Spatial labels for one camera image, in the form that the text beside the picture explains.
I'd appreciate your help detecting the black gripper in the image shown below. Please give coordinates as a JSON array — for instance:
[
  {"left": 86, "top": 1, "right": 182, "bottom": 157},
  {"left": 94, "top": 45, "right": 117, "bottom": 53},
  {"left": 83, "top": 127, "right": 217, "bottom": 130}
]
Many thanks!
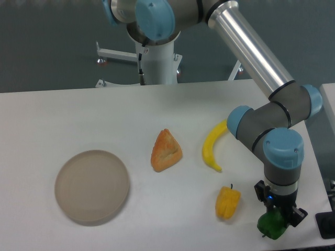
[{"left": 254, "top": 179, "right": 307, "bottom": 227}]

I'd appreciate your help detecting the green bell pepper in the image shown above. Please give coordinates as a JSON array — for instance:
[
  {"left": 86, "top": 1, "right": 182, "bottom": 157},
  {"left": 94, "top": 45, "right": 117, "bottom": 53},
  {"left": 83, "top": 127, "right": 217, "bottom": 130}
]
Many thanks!
[{"left": 257, "top": 208, "right": 287, "bottom": 240}]

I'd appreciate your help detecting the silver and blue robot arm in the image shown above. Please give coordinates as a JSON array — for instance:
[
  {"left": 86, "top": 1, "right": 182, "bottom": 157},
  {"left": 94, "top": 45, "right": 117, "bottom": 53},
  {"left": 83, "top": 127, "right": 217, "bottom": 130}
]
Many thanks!
[{"left": 103, "top": 1, "right": 322, "bottom": 226}]

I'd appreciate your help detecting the yellow bell pepper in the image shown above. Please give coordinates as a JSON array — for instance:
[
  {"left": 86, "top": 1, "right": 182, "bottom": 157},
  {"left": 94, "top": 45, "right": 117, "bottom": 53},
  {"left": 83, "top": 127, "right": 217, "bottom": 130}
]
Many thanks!
[{"left": 215, "top": 184, "right": 241, "bottom": 220}]

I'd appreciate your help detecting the black device at right edge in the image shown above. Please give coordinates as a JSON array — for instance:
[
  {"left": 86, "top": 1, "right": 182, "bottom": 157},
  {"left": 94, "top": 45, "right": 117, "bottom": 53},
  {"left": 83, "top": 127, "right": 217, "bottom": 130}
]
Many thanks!
[{"left": 315, "top": 179, "right": 335, "bottom": 239}]

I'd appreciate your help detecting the yellow banana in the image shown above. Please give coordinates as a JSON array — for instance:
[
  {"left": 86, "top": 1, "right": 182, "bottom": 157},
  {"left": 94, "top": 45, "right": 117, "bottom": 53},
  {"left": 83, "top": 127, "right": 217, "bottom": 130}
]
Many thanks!
[{"left": 202, "top": 119, "right": 228, "bottom": 173}]

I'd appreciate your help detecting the orange pastry triangle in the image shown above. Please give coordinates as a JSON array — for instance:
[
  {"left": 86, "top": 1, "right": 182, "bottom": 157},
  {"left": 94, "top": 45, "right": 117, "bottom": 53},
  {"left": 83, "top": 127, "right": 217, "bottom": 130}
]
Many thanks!
[{"left": 151, "top": 129, "right": 183, "bottom": 173}]

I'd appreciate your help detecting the beige round plate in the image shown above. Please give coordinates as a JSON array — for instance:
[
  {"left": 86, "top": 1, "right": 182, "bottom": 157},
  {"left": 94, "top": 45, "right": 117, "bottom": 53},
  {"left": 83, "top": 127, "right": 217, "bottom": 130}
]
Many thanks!
[{"left": 54, "top": 150, "right": 130, "bottom": 226}]

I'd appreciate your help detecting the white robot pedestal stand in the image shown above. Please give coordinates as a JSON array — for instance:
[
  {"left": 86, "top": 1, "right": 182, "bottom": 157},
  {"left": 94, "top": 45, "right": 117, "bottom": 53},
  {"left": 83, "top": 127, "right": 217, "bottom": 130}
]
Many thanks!
[{"left": 96, "top": 25, "right": 246, "bottom": 86}]

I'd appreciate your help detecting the black cable on pedestal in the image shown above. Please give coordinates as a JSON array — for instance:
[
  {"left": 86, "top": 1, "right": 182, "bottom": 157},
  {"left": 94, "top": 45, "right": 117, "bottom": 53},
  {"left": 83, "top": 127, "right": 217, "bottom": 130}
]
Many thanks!
[{"left": 138, "top": 38, "right": 150, "bottom": 86}]

